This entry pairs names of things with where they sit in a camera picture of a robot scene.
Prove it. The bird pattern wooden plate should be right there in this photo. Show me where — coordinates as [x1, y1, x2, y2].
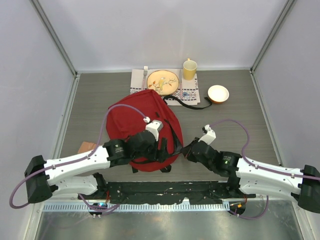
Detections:
[146, 70, 180, 96]

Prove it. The patterned white placemat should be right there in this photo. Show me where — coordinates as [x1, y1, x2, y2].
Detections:
[129, 68, 201, 106]

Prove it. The tan leather wallet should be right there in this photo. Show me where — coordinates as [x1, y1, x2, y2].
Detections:
[77, 141, 96, 154]

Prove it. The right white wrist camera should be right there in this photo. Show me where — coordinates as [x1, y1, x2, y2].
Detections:
[198, 124, 216, 145]

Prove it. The red backpack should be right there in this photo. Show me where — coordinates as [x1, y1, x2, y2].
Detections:
[106, 89, 213, 174]

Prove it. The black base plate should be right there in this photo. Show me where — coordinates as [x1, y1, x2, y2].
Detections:
[82, 181, 256, 205]

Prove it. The pink handled knife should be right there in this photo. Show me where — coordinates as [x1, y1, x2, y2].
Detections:
[178, 69, 183, 101]

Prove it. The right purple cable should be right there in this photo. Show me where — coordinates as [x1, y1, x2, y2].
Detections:
[209, 119, 320, 221]

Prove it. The purple cable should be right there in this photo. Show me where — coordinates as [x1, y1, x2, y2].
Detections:
[9, 104, 151, 217]
[209, 119, 320, 221]

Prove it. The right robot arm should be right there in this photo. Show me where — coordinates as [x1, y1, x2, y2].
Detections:
[181, 139, 320, 214]

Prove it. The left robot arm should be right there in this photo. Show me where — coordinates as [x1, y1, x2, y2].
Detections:
[24, 130, 167, 204]

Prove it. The white orange bowl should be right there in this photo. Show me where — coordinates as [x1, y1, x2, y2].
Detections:
[207, 85, 230, 104]

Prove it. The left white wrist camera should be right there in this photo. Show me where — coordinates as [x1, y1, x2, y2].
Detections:
[143, 116, 164, 142]

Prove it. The pink handled fork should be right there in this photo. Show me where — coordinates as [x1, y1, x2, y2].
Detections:
[141, 65, 149, 90]

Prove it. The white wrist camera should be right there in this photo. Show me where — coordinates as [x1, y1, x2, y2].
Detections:
[198, 124, 216, 145]
[143, 116, 164, 142]

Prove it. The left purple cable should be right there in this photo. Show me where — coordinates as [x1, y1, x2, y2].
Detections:
[9, 104, 151, 217]

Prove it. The white slotted cable duct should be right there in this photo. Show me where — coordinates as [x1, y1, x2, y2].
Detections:
[42, 201, 230, 212]

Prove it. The yellow mug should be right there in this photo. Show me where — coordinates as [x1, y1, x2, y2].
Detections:
[182, 58, 198, 81]

